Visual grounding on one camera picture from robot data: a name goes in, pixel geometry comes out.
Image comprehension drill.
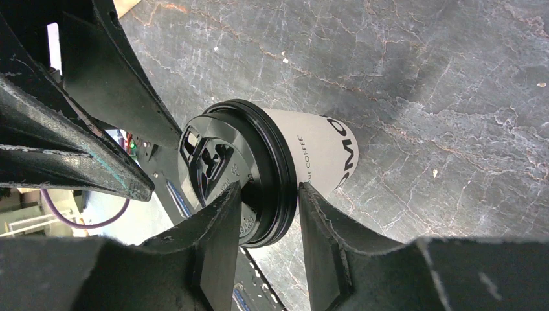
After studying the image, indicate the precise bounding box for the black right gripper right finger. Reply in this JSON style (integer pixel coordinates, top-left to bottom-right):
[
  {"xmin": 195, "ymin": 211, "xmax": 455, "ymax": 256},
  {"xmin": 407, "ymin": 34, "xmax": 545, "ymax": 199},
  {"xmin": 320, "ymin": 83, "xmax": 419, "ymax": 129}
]
[{"xmin": 299, "ymin": 183, "xmax": 548, "ymax": 310}]

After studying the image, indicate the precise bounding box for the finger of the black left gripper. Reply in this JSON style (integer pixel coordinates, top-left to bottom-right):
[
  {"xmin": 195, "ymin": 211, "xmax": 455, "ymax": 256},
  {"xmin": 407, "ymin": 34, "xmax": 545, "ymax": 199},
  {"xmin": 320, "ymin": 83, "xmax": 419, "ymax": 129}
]
[
  {"xmin": 60, "ymin": 1, "xmax": 181, "ymax": 148},
  {"xmin": 1, "ymin": 76, "xmax": 155, "ymax": 202}
]

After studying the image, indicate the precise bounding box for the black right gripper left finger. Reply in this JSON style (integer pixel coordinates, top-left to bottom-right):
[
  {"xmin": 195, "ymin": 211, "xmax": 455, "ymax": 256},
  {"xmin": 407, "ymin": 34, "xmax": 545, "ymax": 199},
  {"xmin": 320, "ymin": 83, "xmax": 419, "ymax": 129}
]
[{"xmin": 1, "ymin": 183, "xmax": 241, "ymax": 310}]

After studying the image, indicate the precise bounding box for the black plastic cup lid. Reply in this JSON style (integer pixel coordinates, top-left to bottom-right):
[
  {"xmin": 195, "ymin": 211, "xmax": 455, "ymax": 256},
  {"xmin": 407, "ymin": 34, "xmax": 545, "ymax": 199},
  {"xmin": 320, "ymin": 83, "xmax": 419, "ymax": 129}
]
[{"xmin": 178, "ymin": 99, "xmax": 298, "ymax": 248}]

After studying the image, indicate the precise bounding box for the white paper coffee cup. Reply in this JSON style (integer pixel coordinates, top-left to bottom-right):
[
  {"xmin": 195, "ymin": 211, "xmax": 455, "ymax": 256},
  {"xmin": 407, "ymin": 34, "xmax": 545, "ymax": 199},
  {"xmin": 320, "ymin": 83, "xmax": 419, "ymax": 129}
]
[{"xmin": 264, "ymin": 109, "xmax": 359, "ymax": 197}]

